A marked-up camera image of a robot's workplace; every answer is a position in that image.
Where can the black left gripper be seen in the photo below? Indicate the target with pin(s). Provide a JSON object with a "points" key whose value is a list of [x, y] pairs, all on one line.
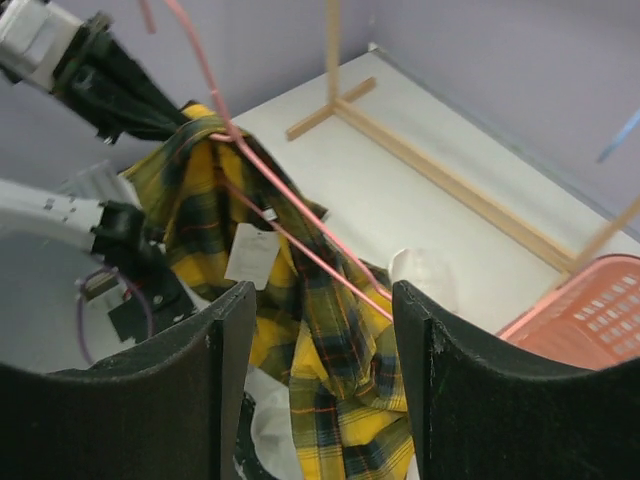
{"points": [[90, 80]]}

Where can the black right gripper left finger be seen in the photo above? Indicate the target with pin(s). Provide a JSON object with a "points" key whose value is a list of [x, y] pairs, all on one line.
{"points": [[167, 408]]}

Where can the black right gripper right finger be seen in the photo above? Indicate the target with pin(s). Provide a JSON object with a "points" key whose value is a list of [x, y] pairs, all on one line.
{"points": [[481, 408]]}

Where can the white collared shirt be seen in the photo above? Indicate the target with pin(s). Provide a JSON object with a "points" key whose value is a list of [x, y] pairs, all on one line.
{"points": [[264, 443]]}

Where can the yellow plaid flannel shirt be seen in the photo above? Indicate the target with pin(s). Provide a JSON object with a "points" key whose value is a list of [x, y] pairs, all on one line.
{"points": [[322, 328]]}

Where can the light blue wire hanger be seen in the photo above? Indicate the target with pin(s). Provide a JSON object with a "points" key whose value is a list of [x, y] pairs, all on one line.
{"points": [[619, 137]]}

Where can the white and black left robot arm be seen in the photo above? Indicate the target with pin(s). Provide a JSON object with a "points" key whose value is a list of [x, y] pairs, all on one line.
{"points": [[119, 235]]}

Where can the pink plastic laundry basket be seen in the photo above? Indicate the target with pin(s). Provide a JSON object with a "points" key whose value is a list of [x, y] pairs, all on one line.
{"points": [[590, 321]]}

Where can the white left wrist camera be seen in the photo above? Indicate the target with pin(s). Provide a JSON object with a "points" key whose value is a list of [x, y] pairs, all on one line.
{"points": [[34, 38]]}

